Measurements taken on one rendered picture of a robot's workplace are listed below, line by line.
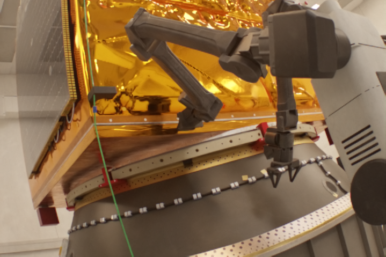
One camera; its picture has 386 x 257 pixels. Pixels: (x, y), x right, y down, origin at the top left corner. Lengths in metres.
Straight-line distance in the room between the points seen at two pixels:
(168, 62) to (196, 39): 0.27
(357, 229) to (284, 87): 0.83
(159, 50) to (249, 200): 0.73
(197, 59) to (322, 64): 1.12
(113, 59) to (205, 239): 0.80
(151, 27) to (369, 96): 0.58
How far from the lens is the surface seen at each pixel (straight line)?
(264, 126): 1.71
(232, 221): 1.44
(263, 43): 0.71
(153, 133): 1.44
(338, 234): 1.59
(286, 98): 1.31
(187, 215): 1.48
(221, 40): 0.83
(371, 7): 9.62
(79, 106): 1.44
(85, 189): 1.86
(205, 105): 1.25
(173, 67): 1.13
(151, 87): 1.48
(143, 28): 0.98
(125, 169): 1.66
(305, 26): 0.63
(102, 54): 1.46
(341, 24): 0.78
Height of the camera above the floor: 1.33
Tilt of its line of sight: 21 degrees up
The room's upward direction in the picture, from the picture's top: 18 degrees counter-clockwise
